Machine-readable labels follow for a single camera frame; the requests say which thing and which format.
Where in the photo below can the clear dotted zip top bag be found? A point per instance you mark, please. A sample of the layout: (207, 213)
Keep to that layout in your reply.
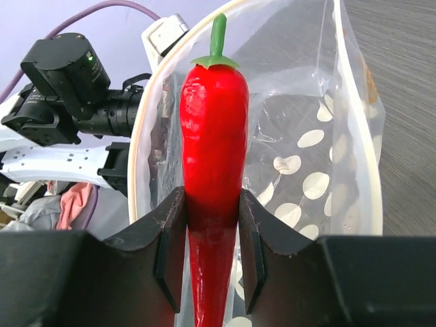
(314, 129)

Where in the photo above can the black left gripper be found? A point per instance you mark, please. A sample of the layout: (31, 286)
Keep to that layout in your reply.
(69, 93)

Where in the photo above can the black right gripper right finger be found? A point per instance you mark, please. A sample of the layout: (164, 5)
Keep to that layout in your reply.
(290, 280)

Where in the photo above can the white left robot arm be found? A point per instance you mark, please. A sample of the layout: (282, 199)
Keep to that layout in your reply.
(98, 161)

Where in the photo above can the pink cloth in background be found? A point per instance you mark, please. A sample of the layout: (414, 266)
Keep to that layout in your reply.
(77, 207)

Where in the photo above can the red fake chili pepper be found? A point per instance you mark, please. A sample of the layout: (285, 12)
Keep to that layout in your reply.
(213, 114)

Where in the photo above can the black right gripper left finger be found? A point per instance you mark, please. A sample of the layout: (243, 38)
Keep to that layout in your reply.
(70, 278)

